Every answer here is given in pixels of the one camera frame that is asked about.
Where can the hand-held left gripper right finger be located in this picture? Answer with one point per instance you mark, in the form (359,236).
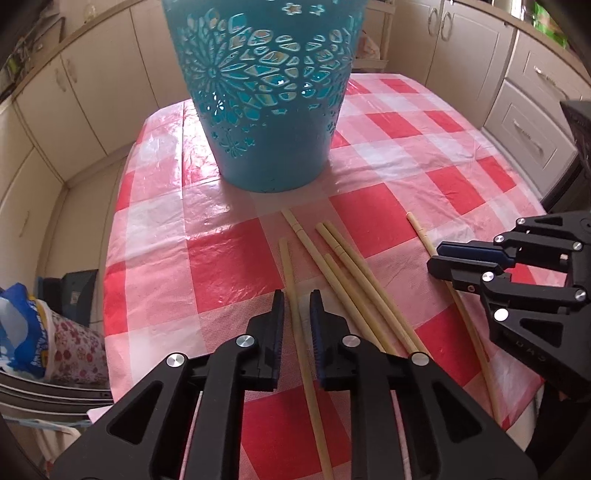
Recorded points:
(318,341)

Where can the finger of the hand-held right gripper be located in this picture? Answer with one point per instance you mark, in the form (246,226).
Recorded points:
(466,251)
(461,274)

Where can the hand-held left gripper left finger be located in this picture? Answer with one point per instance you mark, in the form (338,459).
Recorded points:
(277,332)

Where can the long wooden chopstick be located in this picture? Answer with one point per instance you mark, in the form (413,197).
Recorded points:
(318,424)
(475,341)

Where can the pile of wooden chopsticks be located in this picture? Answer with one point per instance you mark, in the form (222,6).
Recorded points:
(334,236)

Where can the blue perforated plastic basket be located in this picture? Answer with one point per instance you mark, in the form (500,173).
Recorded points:
(258,152)

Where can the red checkered plastic tablecloth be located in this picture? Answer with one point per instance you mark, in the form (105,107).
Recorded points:
(221,258)

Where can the floral bag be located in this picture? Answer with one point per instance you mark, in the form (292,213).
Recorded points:
(78,346)

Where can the black box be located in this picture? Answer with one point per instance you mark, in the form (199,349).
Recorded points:
(74,290)

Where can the printed plastic bag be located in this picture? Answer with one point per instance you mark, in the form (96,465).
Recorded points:
(369,46)

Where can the white rolling cart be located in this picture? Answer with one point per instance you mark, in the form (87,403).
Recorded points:
(387,37)

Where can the green packet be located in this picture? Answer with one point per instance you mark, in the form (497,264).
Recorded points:
(549,23)

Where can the blue and white bag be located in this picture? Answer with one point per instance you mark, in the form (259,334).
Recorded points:
(21,327)

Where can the white lower kitchen cabinets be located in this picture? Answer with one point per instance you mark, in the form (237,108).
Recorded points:
(83,92)

